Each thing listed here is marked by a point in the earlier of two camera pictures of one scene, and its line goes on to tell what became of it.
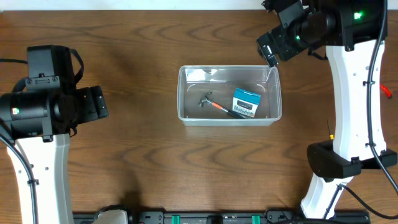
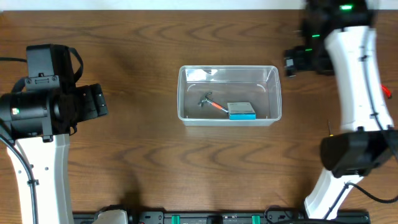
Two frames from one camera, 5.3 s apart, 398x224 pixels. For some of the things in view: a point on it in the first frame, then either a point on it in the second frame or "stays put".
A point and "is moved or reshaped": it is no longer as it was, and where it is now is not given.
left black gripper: (98, 101) stays put
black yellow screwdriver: (331, 135) stays put
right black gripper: (268, 45) -> (290, 62)
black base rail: (222, 217) stays put
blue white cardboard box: (245, 103) is moved or reshaped
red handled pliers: (387, 91) stays put
